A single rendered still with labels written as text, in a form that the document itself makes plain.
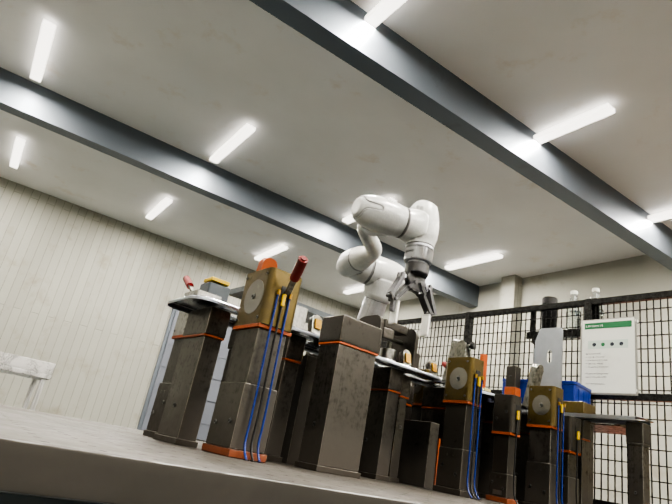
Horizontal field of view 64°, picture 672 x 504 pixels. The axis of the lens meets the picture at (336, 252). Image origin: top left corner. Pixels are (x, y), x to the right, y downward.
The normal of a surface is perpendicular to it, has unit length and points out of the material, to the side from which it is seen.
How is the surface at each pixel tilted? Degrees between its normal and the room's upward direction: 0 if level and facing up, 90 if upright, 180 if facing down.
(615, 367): 90
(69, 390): 90
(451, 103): 90
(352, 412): 90
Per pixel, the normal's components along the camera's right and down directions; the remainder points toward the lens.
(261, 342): 0.62, -0.18
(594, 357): -0.76, -0.36
